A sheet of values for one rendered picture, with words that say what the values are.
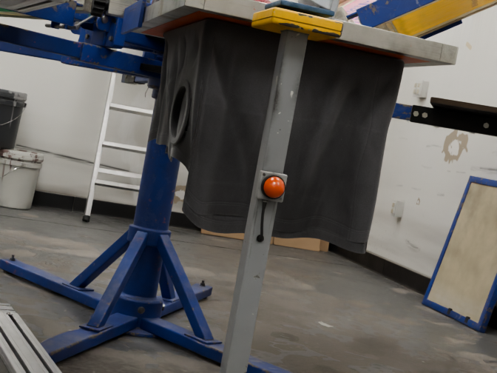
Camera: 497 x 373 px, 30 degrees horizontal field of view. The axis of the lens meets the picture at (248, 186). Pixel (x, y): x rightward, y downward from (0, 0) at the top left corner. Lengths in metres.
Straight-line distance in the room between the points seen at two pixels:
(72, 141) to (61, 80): 0.43
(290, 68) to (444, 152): 4.00
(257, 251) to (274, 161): 0.16
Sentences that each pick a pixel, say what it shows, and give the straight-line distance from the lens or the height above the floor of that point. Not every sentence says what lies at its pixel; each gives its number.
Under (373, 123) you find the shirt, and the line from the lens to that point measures 2.01.
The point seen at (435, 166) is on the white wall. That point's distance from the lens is 5.68.
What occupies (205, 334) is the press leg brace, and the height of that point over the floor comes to 0.07.
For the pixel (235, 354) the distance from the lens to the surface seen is 1.68.
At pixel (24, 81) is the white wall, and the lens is 6.49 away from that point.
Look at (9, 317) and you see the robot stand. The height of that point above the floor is 0.22.
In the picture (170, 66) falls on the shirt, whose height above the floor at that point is 0.86.
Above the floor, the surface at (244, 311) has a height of 0.42.
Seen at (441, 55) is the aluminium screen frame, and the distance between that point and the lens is 1.98.
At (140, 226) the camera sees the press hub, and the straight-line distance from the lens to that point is 3.23.
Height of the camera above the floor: 0.73
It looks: 3 degrees down
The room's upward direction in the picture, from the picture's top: 10 degrees clockwise
